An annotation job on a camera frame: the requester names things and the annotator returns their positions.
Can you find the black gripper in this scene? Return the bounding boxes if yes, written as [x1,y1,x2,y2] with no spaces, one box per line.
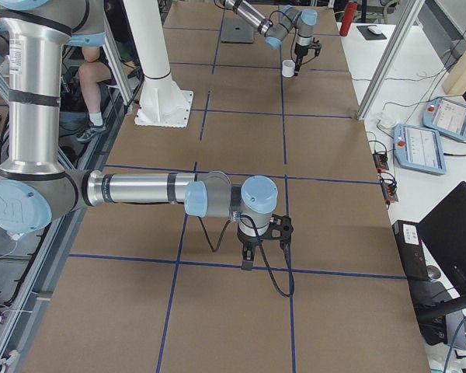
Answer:
[237,229,262,270]
[294,44,308,76]

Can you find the white ceramic mug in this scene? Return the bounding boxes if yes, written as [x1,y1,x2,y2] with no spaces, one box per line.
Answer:
[281,59,296,78]

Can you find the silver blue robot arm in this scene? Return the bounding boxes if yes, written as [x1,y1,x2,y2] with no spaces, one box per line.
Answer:
[214,0,322,76]
[0,1,278,270]

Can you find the grey closed laptop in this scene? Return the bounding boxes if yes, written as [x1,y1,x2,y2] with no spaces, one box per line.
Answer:
[221,18,255,44]

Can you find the black open laptop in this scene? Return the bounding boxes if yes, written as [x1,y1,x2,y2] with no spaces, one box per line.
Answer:
[417,181,466,294]

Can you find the red water bottle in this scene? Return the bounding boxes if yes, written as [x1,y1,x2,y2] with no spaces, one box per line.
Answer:
[339,1,357,37]

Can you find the dark mouse pad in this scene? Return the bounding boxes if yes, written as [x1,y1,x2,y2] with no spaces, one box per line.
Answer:
[356,24,387,40]

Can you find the white computer mouse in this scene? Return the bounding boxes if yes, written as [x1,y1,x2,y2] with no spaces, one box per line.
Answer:
[367,25,383,35]

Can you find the white power adapter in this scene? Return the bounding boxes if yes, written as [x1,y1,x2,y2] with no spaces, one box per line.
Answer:
[377,112,398,130]

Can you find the upper orange black circuit board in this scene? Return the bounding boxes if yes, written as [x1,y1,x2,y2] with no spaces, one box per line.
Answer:
[372,152,389,173]

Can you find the orange black circuit board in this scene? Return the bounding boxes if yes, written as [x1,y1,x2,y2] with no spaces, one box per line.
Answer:
[378,172,398,206]
[372,152,389,173]

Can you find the near teach pendant tablet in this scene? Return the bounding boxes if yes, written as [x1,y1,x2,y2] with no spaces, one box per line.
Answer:
[393,124,447,175]

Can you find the teach pendant tablet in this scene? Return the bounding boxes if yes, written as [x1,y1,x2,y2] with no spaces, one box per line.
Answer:
[423,97,466,141]
[393,124,447,175]

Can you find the lower orange black circuit board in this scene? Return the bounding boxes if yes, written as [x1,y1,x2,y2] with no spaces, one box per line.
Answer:
[378,172,398,206]

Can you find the far teach pendant tablet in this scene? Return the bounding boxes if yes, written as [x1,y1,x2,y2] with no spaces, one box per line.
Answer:
[423,97,466,141]

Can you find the wooden plank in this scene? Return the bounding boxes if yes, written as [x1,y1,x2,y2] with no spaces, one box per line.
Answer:
[442,51,466,95]

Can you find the black computer box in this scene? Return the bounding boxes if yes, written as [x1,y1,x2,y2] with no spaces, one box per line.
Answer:
[392,220,466,350]

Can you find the seated person legs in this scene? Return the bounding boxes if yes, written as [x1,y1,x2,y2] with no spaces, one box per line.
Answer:
[77,47,113,143]

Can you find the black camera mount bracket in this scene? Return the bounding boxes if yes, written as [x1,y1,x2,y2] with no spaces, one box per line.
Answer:
[260,214,294,251]

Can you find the aluminium frame post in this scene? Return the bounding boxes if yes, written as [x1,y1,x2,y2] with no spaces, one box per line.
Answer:
[356,0,425,120]

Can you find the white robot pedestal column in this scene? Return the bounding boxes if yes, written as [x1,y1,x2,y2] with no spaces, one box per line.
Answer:
[123,0,193,128]

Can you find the blue network cable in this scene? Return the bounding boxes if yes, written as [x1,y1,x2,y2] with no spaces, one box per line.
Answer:
[442,310,466,373]

